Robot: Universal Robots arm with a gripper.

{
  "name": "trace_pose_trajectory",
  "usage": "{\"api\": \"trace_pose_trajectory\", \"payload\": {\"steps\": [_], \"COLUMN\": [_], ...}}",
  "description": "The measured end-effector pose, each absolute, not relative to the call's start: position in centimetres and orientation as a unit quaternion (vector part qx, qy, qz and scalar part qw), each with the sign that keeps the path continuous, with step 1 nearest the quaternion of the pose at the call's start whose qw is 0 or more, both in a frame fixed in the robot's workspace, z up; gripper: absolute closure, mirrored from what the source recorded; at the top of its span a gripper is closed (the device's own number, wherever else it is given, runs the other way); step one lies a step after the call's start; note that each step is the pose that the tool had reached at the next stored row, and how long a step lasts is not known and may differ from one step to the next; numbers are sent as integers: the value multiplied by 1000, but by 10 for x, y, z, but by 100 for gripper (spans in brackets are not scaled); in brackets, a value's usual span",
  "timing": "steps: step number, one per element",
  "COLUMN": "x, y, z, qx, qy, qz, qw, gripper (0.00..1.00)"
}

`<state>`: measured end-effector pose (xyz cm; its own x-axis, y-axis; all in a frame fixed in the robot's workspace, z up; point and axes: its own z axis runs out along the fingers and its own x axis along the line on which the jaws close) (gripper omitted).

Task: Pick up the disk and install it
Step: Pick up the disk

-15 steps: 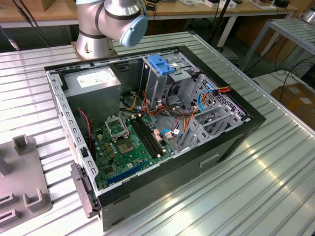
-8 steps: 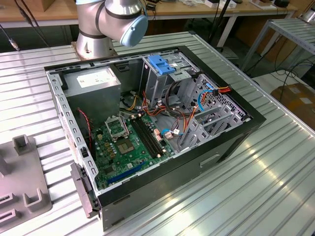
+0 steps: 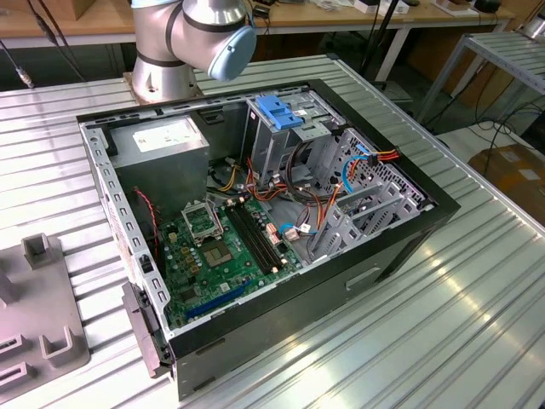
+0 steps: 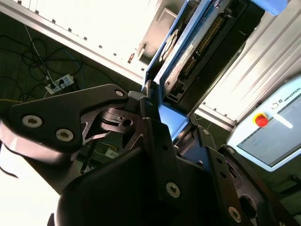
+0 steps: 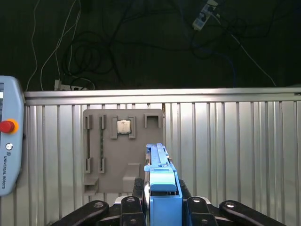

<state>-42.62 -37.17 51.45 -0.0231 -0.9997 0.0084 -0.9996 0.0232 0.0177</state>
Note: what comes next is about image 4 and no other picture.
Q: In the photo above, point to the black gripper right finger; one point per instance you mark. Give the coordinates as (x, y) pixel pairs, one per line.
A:
(223, 179)

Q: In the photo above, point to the hard disk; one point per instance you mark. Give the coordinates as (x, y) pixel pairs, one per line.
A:
(211, 77)

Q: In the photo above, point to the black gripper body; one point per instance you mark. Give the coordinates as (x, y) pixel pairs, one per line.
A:
(113, 195)

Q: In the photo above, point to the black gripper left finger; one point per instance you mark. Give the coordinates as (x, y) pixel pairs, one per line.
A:
(58, 110)

